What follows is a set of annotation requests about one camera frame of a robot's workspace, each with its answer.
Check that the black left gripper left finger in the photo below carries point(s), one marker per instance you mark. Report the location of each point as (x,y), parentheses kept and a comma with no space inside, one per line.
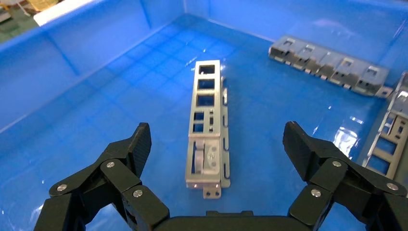
(122,178)

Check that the grey metal bracket square holes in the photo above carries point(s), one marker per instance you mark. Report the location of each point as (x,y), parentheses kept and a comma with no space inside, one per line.
(400,106)
(212,157)

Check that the blue plastic parts bin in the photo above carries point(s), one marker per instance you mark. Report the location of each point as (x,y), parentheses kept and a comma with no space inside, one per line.
(95,111)

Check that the segmented grey metal plate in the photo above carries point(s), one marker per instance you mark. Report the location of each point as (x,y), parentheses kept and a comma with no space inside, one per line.
(318,55)

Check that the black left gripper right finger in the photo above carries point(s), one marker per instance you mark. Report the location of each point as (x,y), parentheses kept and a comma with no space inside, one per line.
(331,178)

